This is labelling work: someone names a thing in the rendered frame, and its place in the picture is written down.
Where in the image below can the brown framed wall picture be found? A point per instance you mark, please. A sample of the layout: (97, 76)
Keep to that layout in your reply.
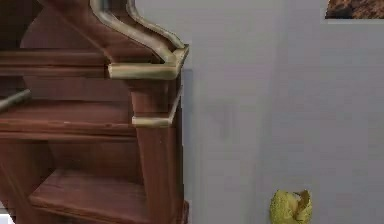
(355, 9)

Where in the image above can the yellow crumpled lump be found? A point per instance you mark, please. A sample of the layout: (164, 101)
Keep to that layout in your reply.
(287, 208)

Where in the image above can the brown wooden shelf unit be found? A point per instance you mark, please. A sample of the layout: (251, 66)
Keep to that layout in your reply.
(100, 133)

